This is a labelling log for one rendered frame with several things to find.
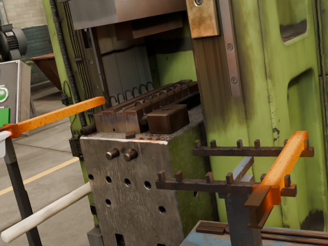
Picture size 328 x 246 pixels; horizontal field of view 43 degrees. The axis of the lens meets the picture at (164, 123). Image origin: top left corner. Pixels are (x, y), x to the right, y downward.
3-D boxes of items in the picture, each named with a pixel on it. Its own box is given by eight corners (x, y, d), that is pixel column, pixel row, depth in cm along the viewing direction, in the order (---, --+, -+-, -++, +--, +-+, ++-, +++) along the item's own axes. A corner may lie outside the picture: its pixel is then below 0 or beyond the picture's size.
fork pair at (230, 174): (231, 184, 88) (229, 175, 88) (206, 183, 91) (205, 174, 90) (260, 146, 107) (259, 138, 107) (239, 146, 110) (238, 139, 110)
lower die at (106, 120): (140, 133, 136) (135, 108, 134) (96, 132, 148) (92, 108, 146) (205, 99, 168) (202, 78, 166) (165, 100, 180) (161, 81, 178)
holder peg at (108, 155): (112, 160, 133) (110, 153, 132) (106, 160, 134) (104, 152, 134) (120, 156, 136) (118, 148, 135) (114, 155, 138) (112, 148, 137)
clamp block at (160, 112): (170, 134, 129) (167, 114, 127) (149, 133, 134) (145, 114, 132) (191, 122, 138) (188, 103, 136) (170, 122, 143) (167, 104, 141)
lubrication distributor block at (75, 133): (83, 164, 175) (75, 133, 172) (73, 163, 179) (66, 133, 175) (89, 161, 178) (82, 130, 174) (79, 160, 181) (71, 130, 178)
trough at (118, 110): (125, 112, 137) (124, 108, 137) (113, 112, 140) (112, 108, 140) (192, 82, 169) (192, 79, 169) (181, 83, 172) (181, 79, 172)
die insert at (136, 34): (133, 38, 138) (130, 20, 137) (117, 41, 143) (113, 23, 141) (183, 27, 161) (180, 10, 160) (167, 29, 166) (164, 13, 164)
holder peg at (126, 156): (130, 162, 128) (128, 154, 128) (123, 161, 130) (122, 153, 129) (138, 157, 131) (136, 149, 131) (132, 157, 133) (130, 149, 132)
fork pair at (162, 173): (180, 182, 94) (178, 174, 94) (158, 181, 97) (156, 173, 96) (216, 146, 113) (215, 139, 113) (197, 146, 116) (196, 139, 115)
